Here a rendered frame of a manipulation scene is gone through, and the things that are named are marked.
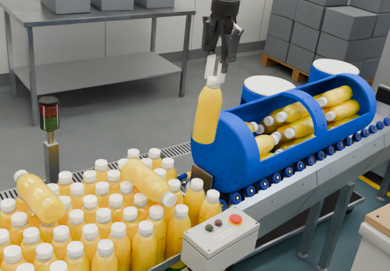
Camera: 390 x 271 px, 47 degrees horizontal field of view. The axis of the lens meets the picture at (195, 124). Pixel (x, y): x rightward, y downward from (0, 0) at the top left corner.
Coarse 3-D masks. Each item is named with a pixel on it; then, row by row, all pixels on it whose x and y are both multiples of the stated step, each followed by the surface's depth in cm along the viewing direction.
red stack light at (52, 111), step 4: (40, 104) 143; (56, 104) 144; (40, 108) 144; (44, 108) 143; (48, 108) 143; (52, 108) 143; (56, 108) 145; (40, 112) 144; (44, 112) 143; (48, 112) 143; (52, 112) 144; (56, 112) 145; (44, 116) 144; (48, 116) 144; (52, 116) 145
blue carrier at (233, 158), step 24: (288, 96) 178; (312, 96) 214; (360, 96) 205; (240, 120) 152; (312, 120) 173; (360, 120) 194; (192, 144) 166; (216, 144) 156; (240, 144) 147; (312, 144) 172; (216, 168) 159; (240, 168) 150; (264, 168) 155
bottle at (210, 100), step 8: (208, 88) 129; (216, 88) 129; (200, 96) 130; (208, 96) 129; (216, 96) 129; (200, 104) 131; (208, 104) 129; (216, 104) 130; (200, 112) 131; (208, 112) 130; (216, 112) 131; (200, 120) 132; (208, 120) 131; (216, 120) 133; (200, 128) 133; (208, 128) 133; (216, 128) 136; (192, 136) 137; (200, 136) 134; (208, 136) 134
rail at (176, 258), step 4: (180, 252) 129; (172, 256) 127; (176, 256) 128; (180, 256) 129; (164, 260) 126; (168, 260) 126; (172, 260) 127; (176, 260) 129; (180, 260) 130; (160, 264) 124; (164, 264) 125; (168, 264) 127; (172, 264) 128; (152, 268) 123; (156, 268) 124; (160, 268) 125; (164, 268) 126
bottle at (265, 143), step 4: (256, 136) 163; (260, 136) 162; (264, 136) 163; (268, 136) 164; (272, 136) 167; (256, 140) 159; (260, 140) 160; (264, 140) 161; (268, 140) 162; (272, 140) 164; (260, 144) 159; (264, 144) 160; (268, 144) 161; (272, 144) 163; (260, 148) 159; (264, 148) 160; (268, 148) 162; (272, 148) 165; (260, 152) 159; (264, 152) 161
